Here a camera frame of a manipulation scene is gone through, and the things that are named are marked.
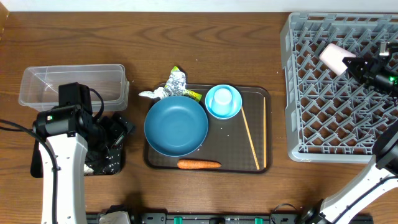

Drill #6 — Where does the right wooden chopstick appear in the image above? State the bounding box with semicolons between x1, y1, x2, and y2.
263;97;267;168

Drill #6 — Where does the clear plastic bin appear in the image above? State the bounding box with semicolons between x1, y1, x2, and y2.
19;64;129;112

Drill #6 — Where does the dark blue plate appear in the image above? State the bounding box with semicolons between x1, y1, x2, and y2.
144;96;209;157

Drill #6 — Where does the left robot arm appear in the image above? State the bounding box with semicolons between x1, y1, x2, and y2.
15;105;134;223

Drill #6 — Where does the light blue cup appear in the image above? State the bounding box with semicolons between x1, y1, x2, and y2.
211;88;233;116

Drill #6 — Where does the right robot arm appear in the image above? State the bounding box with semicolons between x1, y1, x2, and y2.
295;42;397;224

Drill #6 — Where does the orange carrot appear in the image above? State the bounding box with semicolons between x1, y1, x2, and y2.
177;159;221;169

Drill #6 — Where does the white rice pile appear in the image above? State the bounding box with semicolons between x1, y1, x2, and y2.
83;149;121;175

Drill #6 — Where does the grey dishwasher rack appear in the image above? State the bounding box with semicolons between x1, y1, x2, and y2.
280;12;397;164

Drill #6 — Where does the left wooden chopstick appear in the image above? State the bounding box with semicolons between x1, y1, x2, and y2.
241;107;260;170

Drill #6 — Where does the light blue small bowl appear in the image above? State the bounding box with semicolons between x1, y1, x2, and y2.
205;85;243;119

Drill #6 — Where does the dark brown serving tray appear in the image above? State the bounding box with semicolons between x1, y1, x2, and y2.
143;86;272;174

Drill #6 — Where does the wooden chopstick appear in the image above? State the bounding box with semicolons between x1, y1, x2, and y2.
263;97;267;168
241;107;260;170

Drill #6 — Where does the crumpled foil wrapper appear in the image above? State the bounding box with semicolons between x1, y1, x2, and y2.
164;66;202;102

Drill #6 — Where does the white pink cup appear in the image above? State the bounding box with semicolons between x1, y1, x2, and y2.
320;44;356;76

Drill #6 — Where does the black waste tray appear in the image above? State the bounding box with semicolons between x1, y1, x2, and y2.
30;116;126;179

